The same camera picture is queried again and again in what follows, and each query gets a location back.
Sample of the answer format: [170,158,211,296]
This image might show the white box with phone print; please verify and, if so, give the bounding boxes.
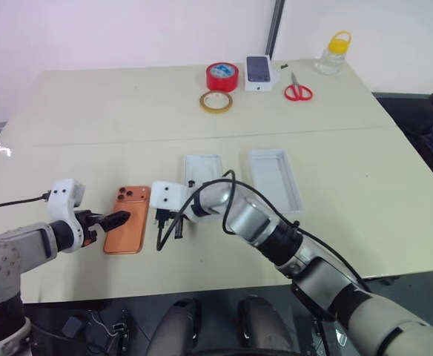
[244,54,281,93]

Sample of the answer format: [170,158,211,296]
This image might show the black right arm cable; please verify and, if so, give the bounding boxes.
[155,169,374,294]

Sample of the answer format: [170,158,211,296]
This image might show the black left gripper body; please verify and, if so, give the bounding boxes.
[74,209,105,248]

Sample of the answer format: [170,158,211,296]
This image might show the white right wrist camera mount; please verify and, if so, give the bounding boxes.
[150,179,188,213]

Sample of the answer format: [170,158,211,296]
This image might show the black chair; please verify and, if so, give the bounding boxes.
[371,90,433,203]

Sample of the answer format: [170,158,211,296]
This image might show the dark rounded shape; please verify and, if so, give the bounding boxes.
[236,294,296,355]
[152,296,203,356]

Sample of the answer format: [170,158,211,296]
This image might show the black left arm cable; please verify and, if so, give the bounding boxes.
[0,191,53,214]

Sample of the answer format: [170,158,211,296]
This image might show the clear jar with yellow lid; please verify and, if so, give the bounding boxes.
[314,30,353,76]

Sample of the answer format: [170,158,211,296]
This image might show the dark grey vertical post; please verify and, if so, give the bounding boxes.
[264,0,287,62]

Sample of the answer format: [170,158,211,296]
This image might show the white phone box lid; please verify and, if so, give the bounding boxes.
[246,148,307,217]

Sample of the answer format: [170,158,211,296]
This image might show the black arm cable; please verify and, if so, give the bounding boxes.
[0,191,53,214]
[155,169,374,294]

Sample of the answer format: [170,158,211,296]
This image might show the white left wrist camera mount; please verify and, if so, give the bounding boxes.
[45,178,87,250]

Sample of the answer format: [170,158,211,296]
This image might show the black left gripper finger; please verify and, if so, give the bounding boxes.
[101,219,128,234]
[96,210,131,223]

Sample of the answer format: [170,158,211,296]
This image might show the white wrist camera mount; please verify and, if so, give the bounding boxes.
[150,179,188,213]
[45,178,87,250]

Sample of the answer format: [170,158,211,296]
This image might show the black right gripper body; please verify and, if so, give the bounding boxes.
[153,208,176,225]

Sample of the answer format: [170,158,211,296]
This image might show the yellow clear tape roll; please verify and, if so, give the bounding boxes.
[199,90,234,113]

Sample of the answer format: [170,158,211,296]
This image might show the black power adapter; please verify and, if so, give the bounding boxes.
[61,316,87,339]

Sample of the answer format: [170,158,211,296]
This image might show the red tape roll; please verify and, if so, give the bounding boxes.
[205,62,239,93]

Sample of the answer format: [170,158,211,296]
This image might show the orange smartphone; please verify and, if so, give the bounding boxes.
[102,185,152,256]

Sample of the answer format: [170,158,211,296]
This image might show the white phone box base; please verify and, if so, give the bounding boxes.
[182,152,225,187]

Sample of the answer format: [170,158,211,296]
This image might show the red handled scissors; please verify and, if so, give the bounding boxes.
[283,71,314,102]

